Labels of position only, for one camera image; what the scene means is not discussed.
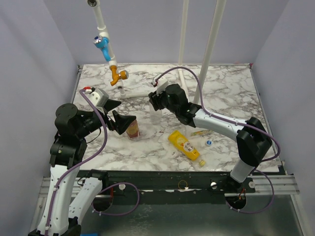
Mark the yellow labelled bottle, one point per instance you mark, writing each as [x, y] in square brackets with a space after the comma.
[182, 144]

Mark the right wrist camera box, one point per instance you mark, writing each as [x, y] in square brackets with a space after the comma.
[160, 85]

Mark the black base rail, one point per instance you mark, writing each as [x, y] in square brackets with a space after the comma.
[168, 188]

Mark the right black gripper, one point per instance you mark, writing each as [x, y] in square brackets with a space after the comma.
[155, 101]

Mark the large clear plastic bottle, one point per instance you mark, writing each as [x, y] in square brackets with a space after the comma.
[199, 132]

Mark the red gold labelled bottle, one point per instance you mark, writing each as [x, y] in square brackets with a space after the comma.
[133, 130]

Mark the blue white bottle cap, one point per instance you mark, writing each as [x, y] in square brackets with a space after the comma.
[208, 143]

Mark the orange plastic faucet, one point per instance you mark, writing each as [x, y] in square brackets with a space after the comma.
[116, 76]

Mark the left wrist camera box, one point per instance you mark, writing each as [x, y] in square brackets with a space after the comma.
[99, 97]

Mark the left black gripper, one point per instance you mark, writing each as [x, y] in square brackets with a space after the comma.
[121, 121]

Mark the blue plastic faucet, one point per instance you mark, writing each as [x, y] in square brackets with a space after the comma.
[102, 43]

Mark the small clear plastic bottle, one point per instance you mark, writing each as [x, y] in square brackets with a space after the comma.
[155, 116]

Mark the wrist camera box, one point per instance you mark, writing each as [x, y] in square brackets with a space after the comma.
[99, 97]
[160, 85]

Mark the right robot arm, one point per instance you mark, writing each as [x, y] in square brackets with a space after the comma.
[252, 140]

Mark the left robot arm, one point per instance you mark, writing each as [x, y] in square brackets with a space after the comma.
[62, 214]

